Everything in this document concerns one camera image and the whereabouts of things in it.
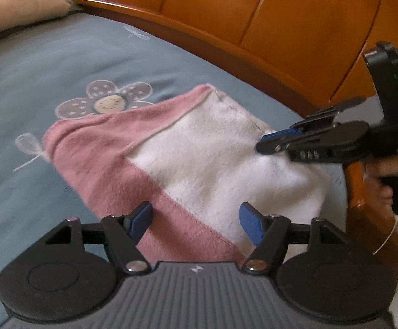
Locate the pink and white knit sweater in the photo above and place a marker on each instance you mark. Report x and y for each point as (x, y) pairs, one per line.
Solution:
(202, 150)

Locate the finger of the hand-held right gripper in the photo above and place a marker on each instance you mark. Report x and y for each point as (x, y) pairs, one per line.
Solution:
(335, 109)
(322, 144)

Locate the folded beige floral quilt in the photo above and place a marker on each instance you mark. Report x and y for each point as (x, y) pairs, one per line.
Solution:
(17, 3)

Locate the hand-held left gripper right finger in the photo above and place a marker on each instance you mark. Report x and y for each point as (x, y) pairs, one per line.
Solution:
(250, 222)

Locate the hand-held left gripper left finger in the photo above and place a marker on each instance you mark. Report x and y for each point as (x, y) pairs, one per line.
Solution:
(142, 217)

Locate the bed with blue floral sheet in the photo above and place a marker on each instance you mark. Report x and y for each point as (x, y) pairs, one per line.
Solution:
(14, 75)

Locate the wooden headboard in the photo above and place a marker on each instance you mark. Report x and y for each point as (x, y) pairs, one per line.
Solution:
(288, 24)

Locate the person's right hand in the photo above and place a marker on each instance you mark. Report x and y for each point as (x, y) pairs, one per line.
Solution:
(385, 166)

